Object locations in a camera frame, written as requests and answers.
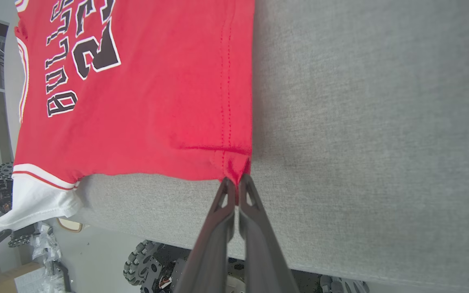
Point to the clear plastic bags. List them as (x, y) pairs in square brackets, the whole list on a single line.
[(47, 252)]

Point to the brown cardboard box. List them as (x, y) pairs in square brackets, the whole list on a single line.
[(10, 280)]

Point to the grey fabric sofa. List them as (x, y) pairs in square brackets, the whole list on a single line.
[(381, 122)]

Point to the red Bulls T-shirt white sleeves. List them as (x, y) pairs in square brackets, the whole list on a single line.
[(145, 106)]

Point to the black wheeled robot in background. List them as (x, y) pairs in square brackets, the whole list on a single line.
[(3, 183)]

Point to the black mecanum wheel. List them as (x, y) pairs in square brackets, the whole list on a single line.
[(342, 285), (139, 264)]

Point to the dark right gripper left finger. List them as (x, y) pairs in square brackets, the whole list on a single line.
[(214, 244)]

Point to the white laundry basket brown rim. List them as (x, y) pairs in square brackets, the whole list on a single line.
[(69, 225)]

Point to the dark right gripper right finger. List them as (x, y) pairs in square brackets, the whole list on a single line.
[(259, 252)]

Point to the black robot base chassis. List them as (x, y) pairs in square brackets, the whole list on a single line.
[(173, 266)]

